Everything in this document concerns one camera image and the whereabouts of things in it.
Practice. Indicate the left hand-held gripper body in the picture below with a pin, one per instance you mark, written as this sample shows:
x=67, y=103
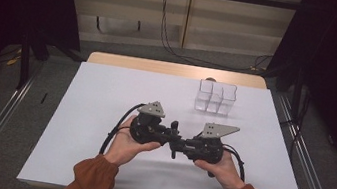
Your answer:
x=144, y=131

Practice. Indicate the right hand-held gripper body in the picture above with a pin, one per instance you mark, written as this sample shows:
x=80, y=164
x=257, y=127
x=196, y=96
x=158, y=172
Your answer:
x=207, y=147

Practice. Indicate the clear acrylic compartment organizer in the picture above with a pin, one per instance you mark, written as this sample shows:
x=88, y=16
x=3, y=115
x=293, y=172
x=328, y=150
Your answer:
x=215, y=98

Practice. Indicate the person's left hand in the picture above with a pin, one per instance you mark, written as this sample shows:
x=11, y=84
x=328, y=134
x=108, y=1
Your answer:
x=121, y=148

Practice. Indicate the person's right hand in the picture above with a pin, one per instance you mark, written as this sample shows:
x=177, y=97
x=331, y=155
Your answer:
x=225, y=174

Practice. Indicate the white topped wooden table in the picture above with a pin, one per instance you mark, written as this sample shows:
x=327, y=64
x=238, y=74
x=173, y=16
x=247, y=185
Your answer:
x=160, y=67

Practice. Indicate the small black floor item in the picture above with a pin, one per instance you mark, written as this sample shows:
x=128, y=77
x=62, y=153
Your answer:
x=44, y=98

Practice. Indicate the black stand post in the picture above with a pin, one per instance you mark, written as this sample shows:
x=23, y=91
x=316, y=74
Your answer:
x=297, y=97
x=25, y=63

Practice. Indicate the vertical wooden wall strip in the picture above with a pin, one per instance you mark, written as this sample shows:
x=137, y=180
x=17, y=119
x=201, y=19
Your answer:
x=186, y=19

